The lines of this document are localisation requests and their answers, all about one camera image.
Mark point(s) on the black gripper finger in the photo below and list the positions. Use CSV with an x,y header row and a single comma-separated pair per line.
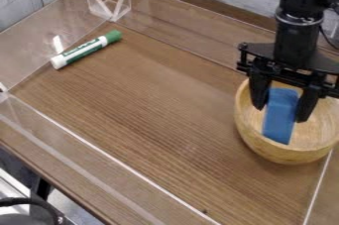
x,y
259,85
307,101

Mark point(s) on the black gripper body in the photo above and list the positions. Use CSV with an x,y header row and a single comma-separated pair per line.
x,y
319,70

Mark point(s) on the green white marker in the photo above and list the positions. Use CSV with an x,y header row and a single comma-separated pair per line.
x,y
66,57

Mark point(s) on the blue block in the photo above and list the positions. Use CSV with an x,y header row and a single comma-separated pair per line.
x,y
279,114

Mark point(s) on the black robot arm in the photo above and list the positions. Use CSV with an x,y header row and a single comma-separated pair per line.
x,y
291,60

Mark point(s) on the brown wooden bowl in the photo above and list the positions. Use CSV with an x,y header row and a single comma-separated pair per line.
x,y
312,139

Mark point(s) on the clear acrylic tray wall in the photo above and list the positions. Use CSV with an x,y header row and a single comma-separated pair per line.
x,y
129,129

